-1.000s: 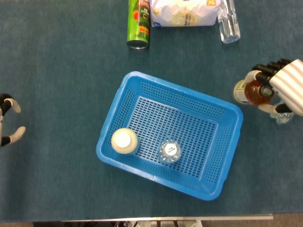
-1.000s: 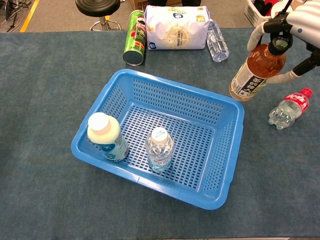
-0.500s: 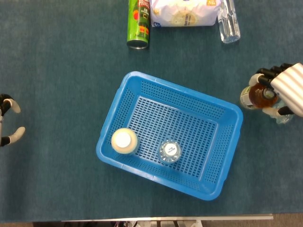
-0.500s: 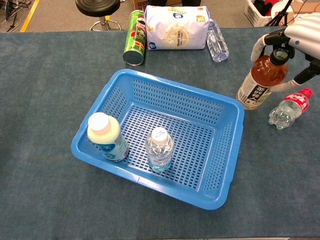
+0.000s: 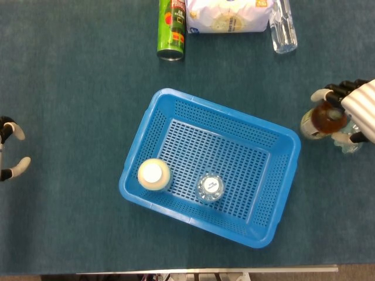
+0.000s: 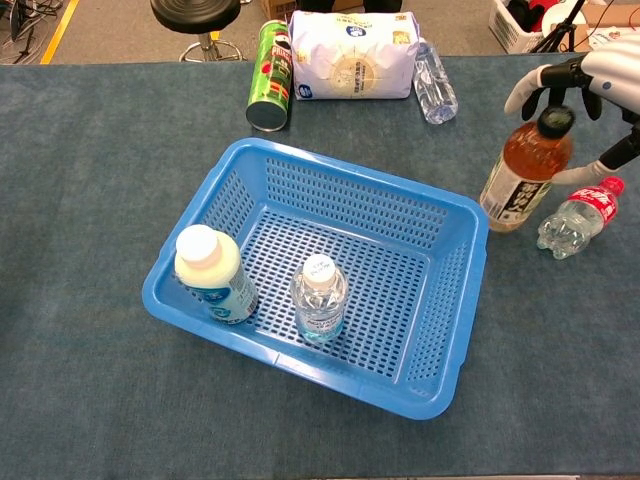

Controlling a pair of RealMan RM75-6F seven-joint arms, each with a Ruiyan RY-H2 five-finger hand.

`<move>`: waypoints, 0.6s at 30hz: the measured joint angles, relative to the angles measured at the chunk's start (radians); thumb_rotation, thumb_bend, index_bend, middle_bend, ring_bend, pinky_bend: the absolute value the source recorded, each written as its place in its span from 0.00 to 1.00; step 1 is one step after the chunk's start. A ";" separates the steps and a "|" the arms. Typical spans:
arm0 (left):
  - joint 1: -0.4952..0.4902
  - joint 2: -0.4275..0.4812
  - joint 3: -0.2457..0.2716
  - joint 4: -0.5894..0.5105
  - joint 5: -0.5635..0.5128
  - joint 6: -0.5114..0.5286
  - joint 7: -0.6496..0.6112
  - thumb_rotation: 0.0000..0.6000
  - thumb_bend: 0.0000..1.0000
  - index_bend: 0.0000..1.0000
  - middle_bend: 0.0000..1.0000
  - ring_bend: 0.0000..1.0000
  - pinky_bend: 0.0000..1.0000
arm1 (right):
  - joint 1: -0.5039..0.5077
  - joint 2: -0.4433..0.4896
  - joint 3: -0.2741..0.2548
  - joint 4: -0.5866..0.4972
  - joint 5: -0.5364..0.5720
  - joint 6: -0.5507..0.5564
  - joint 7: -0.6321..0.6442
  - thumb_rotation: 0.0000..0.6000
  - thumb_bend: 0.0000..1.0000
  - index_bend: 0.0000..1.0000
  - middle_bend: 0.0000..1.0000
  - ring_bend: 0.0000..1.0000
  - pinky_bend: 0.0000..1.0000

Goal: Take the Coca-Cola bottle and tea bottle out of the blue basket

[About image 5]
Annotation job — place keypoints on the clear plastic water bottle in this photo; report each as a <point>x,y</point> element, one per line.
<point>210,187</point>

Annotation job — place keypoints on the empty clear plastic bottle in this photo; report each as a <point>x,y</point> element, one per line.
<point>283,32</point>

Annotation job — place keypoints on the aluminium table edge rail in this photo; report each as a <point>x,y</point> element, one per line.
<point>205,269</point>

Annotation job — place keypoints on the white flour bag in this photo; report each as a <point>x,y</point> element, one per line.
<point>228,17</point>

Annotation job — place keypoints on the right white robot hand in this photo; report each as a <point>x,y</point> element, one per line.
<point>361,102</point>

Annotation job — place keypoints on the green Pringles can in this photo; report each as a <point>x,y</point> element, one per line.
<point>171,32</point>

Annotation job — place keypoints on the white-lidded jar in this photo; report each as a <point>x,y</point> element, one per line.
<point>152,175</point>

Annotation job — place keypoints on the red-capped water bottle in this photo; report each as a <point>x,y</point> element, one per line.
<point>350,147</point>

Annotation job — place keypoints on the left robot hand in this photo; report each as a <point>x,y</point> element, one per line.
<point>6,126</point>

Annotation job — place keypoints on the teal felt table cloth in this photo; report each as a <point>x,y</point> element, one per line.
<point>58,87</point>

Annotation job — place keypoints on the brown glass bottle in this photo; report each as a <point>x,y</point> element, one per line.
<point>322,121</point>

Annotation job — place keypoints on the blue perforated plastic basket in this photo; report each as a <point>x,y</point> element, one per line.
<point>164,99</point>

